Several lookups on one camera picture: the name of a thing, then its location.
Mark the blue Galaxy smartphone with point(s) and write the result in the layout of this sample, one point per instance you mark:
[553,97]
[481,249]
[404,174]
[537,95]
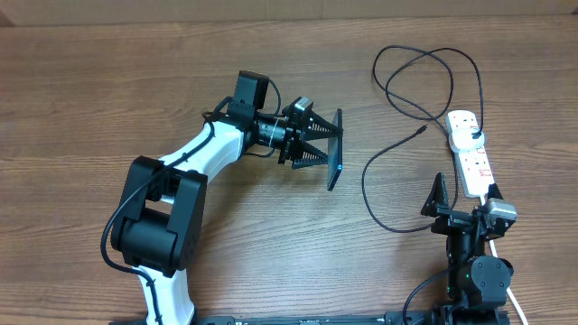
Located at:
[335,153]

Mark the white power strip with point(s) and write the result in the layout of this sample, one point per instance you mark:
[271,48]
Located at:
[475,171]

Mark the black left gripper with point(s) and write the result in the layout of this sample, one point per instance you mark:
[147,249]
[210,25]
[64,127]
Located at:
[296,131]

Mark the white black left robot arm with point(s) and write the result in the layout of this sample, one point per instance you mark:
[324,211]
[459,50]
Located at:
[156,227]

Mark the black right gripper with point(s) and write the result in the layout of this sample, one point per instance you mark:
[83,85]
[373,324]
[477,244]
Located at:
[448,218]

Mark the white charger plug adapter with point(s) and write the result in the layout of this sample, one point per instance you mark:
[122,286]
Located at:
[464,140]

